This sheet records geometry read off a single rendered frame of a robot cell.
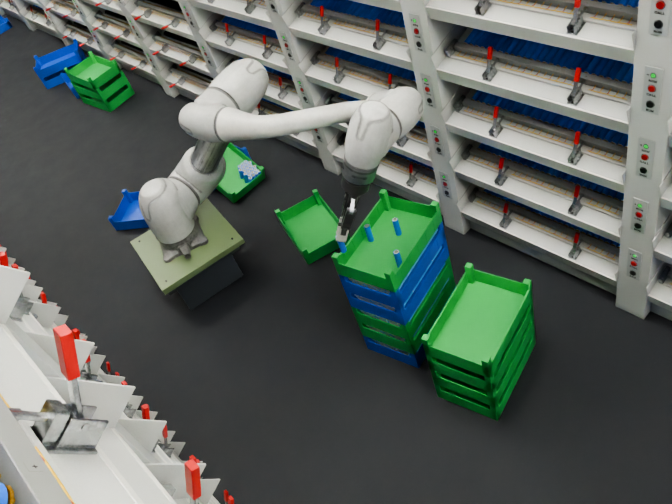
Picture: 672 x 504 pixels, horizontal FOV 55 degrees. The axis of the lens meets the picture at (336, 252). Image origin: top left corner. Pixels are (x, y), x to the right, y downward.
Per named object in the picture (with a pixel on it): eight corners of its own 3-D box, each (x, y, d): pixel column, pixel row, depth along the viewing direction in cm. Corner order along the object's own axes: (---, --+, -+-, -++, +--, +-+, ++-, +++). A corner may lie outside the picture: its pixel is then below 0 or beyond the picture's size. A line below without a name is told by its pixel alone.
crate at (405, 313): (405, 325, 195) (400, 309, 189) (350, 306, 205) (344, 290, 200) (449, 255, 209) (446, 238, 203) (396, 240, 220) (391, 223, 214)
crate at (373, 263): (395, 293, 183) (389, 275, 178) (337, 274, 194) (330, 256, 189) (442, 220, 198) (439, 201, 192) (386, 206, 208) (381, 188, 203)
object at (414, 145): (436, 168, 232) (423, 146, 221) (323, 122, 270) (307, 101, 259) (467, 125, 235) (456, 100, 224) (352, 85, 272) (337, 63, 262)
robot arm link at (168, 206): (147, 239, 247) (120, 197, 232) (177, 206, 256) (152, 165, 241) (177, 249, 239) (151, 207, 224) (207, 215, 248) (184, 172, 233)
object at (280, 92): (308, 116, 275) (292, 95, 265) (226, 83, 313) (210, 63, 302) (336, 80, 278) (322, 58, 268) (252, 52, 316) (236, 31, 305)
